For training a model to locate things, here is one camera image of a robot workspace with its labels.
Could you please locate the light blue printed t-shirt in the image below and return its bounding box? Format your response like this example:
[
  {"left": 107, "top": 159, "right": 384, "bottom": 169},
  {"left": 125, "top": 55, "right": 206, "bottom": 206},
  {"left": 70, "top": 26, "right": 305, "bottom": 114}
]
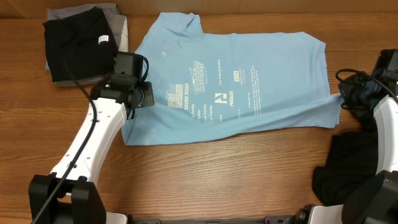
[{"left": 122, "top": 12, "right": 341, "bottom": 146}]

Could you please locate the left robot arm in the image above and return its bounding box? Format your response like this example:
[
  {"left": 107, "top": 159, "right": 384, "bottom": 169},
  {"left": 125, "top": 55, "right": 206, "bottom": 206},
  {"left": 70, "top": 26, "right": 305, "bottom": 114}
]
[{"left": 29, "top": 81, "right": 154, "bottom": 224}]

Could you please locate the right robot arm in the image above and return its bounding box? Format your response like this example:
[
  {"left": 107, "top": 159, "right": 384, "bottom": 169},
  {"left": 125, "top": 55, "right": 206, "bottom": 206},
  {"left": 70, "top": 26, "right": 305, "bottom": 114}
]
[{"left": 285, "top": 68, "right": 397, "bottom": 224}]

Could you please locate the black crumpled garment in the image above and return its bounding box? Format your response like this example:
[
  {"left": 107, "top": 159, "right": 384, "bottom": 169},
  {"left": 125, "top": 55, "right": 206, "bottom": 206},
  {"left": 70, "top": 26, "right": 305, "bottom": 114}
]
[{"left": 312, "top": 118, "right": 380, "bottom": 207}]

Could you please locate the folded grey garment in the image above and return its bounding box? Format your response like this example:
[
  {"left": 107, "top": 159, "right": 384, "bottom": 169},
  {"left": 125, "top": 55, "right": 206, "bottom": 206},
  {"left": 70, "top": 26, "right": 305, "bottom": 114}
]
[{"left": 46, "top": 3, "right": 129, "bottom": 86}]

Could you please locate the folded black garment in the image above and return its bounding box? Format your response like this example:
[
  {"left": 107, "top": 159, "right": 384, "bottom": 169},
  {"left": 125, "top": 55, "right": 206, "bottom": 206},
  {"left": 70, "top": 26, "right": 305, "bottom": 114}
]
[{"left": 43, "top": 7, "right": 118, "bottom": 82}]

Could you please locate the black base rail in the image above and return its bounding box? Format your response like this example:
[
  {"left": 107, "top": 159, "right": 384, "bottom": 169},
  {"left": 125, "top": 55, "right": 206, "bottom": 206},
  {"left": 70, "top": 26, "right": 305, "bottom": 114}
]
[{"left": 127, "top": 215, "right": 293, "bottom": 224}]

